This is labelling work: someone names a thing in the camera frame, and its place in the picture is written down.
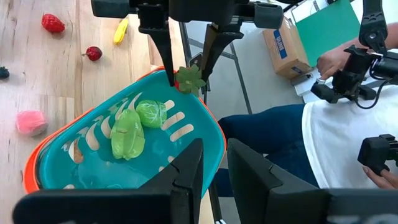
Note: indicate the dark blueberry toy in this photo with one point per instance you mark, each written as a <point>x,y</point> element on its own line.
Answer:
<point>3,72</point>

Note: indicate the red strawberry toy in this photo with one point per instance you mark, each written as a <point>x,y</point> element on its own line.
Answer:
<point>53,23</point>

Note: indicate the green bell pepper toy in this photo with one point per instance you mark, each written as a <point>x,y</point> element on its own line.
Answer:
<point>127,135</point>

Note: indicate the red fruit toy green leaves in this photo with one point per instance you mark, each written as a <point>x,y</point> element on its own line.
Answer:
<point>189,80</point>

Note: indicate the person's hand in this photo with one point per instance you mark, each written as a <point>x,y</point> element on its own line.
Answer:
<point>332,59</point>
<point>385,180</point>

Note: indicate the dark red cherry toy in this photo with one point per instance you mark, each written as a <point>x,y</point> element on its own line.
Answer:
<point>94,53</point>

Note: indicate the small table-level camera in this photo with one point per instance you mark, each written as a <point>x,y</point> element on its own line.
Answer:
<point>196,60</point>

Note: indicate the person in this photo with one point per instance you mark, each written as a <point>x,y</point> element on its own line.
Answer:
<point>342,140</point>

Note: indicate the cardboard box blue label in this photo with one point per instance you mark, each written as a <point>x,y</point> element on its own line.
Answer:
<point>284,49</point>

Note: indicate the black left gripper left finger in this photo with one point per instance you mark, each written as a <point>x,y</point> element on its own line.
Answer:
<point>186,186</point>

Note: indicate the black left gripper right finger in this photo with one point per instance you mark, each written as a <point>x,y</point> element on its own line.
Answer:
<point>264,196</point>

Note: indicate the yellow banana toy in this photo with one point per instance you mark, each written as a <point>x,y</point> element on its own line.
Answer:
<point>121,29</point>

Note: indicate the pink peach toy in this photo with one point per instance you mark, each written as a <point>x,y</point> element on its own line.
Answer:
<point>31,123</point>

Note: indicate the light green cabbage toy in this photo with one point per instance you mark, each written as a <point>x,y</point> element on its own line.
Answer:
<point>152,114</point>

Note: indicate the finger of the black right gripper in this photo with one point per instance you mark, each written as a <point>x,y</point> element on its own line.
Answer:
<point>160,31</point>
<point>217,40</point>

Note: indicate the green flat board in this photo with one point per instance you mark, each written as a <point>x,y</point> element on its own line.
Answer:
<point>326,31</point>

